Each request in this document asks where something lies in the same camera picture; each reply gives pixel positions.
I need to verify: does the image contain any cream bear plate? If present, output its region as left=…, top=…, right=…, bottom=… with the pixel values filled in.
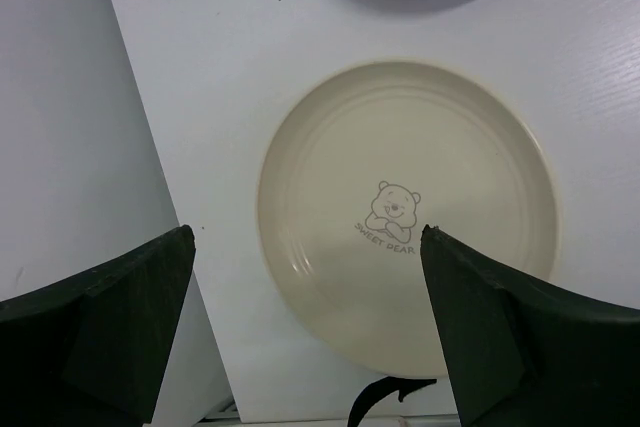
left=256, top=60, right=561, bottom=378

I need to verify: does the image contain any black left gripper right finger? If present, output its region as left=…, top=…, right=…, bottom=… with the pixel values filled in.
left=420, top=226, right=639, bottom=426

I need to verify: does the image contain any black cable under wrist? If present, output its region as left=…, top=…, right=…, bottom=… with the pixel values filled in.
left=348, top=375, right=437, bottom=427

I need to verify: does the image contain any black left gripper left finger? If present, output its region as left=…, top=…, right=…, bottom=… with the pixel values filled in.
left=1, top=225, right=194, bottom=426

